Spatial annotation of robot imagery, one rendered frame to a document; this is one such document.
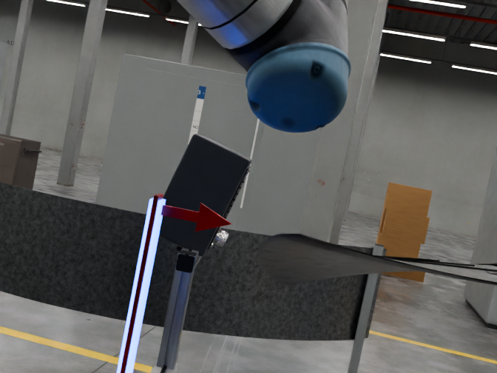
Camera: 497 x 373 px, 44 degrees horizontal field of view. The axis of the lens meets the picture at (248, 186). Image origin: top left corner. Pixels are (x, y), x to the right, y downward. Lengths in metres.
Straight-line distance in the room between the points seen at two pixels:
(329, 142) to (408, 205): 3.93
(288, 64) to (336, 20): 0.07
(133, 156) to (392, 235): 3.69
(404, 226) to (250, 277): 6.35
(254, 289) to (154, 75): 4.82
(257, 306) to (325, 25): 2.00
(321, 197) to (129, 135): 2.87
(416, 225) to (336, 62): 8.19
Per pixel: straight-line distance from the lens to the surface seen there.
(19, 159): 7.18
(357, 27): 4.92
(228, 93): 6.71
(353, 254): 0.43
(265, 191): 6.58
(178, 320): 1.06
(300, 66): 0.43
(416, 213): 8.62
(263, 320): 2.44
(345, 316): 2.67
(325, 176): 4.80
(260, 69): 0.44
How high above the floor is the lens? 1.24
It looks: 3 degrees down
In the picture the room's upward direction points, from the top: 11 degrees clockwise
